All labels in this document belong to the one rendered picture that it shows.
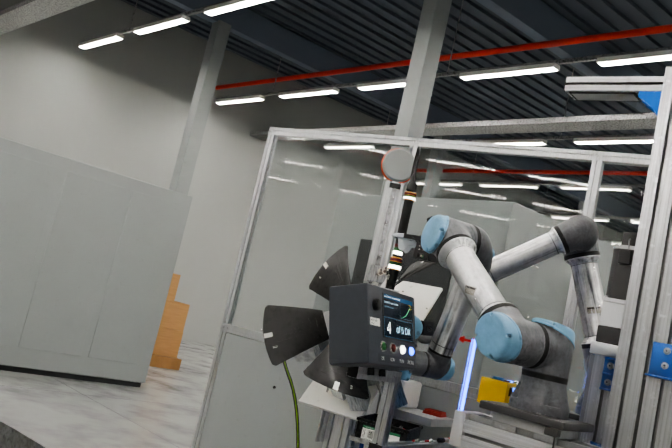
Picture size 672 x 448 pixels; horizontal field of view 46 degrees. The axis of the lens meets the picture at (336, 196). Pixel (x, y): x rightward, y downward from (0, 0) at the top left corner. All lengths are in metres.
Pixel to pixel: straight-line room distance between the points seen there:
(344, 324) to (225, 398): 2.21
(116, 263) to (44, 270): 0.72
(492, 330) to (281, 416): 2.02
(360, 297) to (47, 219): 6.23
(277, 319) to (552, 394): 1.17
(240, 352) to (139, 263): 4.42
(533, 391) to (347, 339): 0.50
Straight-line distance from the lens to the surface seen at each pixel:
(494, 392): 2.87
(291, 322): 2.89
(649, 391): 2.21
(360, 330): 1.90
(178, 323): 10.99
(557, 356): 2.10
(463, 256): 2.22
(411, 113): 9.26
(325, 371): 2.66
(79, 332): 8.21
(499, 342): 2.00
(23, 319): 8.00
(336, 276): 3.03
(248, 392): 4.00
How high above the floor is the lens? 1.16
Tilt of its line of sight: 8 degrees up
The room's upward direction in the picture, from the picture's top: 13 degrees clockwise
